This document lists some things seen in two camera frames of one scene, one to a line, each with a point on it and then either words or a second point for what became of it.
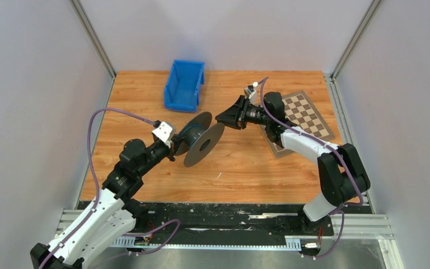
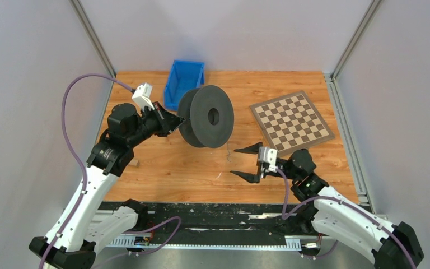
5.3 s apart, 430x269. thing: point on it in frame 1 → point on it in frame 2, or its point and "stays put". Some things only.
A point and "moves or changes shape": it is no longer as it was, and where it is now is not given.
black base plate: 227,219 stays put
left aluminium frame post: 78,7 stays put
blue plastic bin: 181,92 stays put
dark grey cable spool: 201,137 → 209,113
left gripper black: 173,148 → 168,121
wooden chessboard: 300,113 stays put
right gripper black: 234,117 → 248,176
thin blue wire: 189,126 moves or changes shape
